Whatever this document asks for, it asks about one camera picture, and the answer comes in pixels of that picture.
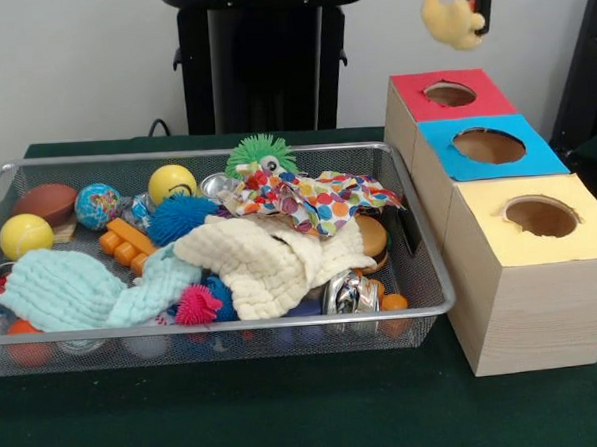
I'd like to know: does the blue globe print ball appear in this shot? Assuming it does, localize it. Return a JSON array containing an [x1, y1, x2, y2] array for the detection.
[[72, 182, 124, 232]]

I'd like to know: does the black looped cable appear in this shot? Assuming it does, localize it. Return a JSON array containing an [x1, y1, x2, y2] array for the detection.
[[147, 117, 175, 138]]

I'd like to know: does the silver wire mesh bin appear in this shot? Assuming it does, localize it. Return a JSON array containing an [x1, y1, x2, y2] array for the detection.
[[0, 136, 460, 378]]

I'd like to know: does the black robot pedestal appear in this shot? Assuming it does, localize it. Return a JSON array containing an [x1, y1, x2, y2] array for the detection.
[[159, 0, 378, 138]]

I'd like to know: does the foam burger toy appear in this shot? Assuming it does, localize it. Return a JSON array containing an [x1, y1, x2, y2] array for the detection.
[[350, 213, 393, 276]]

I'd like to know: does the yellow ball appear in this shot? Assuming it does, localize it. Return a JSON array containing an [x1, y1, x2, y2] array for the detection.
[[0, 212, 56, 263], [146, 163, 199, 205]]

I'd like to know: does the orange plastic grid tray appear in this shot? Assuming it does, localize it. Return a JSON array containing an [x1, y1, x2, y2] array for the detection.
[[96, 215, 161, 275]]

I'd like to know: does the cream waffle cloth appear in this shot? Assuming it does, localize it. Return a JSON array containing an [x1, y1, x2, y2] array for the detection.
[[170, 206, 383, 325]]

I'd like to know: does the mint green cloth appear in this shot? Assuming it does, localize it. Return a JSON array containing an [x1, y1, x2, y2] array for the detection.
[[0, 240, 205, 335]]

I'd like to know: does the green fuzzy toy with eyes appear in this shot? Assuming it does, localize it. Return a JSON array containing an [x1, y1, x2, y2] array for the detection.
[[222, 131, 301, 181]]

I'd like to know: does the wooden box with three holes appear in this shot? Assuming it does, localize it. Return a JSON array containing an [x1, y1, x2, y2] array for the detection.
[[380, 61, 597, 383]]

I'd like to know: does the white multicolour dotted cloth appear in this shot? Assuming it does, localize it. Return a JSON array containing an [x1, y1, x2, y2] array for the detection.
[[275, 166, 409, 242], [217, 157, 312, 224]]

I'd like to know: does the black chair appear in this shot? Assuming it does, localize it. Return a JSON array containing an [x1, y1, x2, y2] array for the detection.
[[540, 0, 597, 171]]

